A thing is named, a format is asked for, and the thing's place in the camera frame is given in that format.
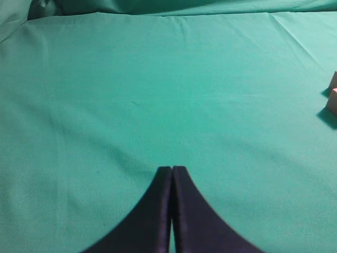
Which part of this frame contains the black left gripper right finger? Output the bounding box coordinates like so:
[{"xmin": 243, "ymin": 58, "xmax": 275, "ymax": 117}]
[{"xmin": 172, "ymin": 166, "xmax": 262, "ymax": 252}]

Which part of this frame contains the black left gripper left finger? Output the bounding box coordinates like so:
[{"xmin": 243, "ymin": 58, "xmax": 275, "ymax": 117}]
[{"xmin": 84, "ymin": 167, "xmax": 172, "ymax": 252}]

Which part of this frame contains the placed pink cube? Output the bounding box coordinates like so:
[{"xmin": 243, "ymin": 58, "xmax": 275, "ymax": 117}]
[
  {"xmin": 328, "ymin": 71, "xmax": 337, "ymax": 90},
  {"xmin": 325, "ymin": 88, "xmax": 337, "ymax": 115}
]

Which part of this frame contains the green cloth backdrop and cover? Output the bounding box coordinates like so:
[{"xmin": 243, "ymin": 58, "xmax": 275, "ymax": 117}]
[{"xmin": 1, "ymin": 1, "xmax": 336, "ymax": 252}]

